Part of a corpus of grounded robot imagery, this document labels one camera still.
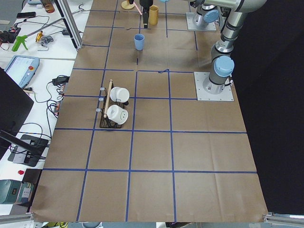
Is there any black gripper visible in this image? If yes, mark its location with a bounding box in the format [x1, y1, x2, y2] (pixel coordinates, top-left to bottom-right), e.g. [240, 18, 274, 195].
[139, 0, 152, 29]

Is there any light blue plastic cup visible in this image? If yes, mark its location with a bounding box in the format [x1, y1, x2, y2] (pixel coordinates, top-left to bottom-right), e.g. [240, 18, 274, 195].
[134, 34, 145, 51]

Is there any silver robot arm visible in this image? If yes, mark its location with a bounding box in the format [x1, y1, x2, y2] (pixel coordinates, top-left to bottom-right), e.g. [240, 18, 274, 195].
[139, 0, 219, 28]
[190, 0, 266, 95]

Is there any bamboo chopstick holder cup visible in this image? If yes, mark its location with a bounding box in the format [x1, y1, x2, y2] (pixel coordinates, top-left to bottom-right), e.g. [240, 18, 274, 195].
[149, 5, 159, 26]

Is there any wooden mug tree stand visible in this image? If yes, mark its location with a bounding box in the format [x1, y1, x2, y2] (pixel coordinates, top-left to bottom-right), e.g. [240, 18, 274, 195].
[121, 0, 135, 10]

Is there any white mug with label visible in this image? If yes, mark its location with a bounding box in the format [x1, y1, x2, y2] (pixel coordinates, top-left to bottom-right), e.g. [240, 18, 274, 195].
[110, 86, 130, 103]

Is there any white smiley face mug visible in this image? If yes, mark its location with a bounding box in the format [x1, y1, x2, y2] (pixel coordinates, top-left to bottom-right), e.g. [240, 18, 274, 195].
[107, 104, 128, 124]

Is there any black power adapter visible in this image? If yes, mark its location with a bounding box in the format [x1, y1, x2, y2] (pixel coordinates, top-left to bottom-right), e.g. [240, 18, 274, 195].
[52, 75, 70, 86]

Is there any black smartphone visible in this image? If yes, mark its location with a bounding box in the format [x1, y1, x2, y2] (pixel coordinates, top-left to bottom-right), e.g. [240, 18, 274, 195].
[17, 11, 36, 19]

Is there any teach pendant tablet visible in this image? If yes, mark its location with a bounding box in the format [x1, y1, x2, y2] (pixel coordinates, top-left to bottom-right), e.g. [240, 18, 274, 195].
[4, 55, 40, 88]

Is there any black monitor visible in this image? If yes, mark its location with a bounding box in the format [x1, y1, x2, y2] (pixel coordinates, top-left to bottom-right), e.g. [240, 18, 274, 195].
[0, 69, 34, 157]

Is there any green box device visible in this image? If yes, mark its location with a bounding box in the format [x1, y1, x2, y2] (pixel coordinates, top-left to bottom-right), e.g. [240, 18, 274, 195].
[0, 180, 34, 204]

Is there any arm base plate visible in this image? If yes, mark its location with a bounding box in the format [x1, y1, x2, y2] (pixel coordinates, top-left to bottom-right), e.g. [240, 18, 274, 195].
[186, 12, 217, 32]
[194, 72, 234, 102]

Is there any aluminium frame post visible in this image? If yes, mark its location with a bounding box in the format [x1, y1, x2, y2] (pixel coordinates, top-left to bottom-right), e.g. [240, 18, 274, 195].
[54, 0, 83, 50]

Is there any black wire mug rack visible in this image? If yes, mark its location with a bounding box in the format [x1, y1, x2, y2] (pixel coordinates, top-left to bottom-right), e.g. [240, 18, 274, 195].
[96, 79, 130, 129]

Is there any wooden rack handle rod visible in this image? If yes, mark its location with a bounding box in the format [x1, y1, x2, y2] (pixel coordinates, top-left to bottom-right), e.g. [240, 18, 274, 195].
[104, 79, 113, 118]

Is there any green handled reacher tool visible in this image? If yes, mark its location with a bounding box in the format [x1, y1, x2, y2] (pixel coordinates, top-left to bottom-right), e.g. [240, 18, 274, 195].
[11, 4, 87, 52]

